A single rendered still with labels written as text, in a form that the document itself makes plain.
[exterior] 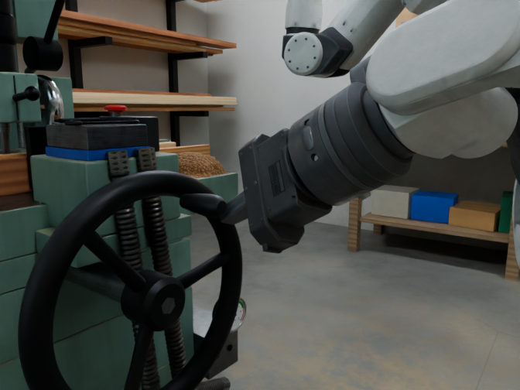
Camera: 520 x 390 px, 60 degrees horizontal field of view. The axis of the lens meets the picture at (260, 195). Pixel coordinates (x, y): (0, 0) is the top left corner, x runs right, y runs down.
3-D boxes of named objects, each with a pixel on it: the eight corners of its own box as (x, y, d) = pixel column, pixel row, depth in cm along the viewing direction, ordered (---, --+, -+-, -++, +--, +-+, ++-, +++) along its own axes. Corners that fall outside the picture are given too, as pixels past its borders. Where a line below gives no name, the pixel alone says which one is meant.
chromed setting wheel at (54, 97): (54, 143, 81) (48, 72, 79) (22, 140, 89) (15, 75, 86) (70, 142, 83) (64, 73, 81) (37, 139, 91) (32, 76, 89)
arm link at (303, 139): (306, 258, 47) (406, 217, 40) (237, 248, 41) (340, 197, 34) (286, 154, 53) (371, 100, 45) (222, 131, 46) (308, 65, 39)
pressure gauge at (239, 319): (224, 347, 78) (223, 304, 77) (208, 341, 81) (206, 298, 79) (247, 333, 83) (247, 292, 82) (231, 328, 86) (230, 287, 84)
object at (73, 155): (87, 161, 52) (84, 112, 51) (41, 155, 59) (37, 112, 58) (175, 152, 62) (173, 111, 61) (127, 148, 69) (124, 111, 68)
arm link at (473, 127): (405, 205, 41) (536, 148, 34) (330, 169, 34) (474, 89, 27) (379, 107, 46) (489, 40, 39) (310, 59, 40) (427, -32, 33)
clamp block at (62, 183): (87, 241, 52) (81, 163, 50) (32, 222, 60) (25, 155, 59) (183, 217, 63) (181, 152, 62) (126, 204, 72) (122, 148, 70)
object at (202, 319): (210, 381, 81) (209, 340, 79) (165, 357, 88) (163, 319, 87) (241, 360, 87) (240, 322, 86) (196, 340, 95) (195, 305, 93)
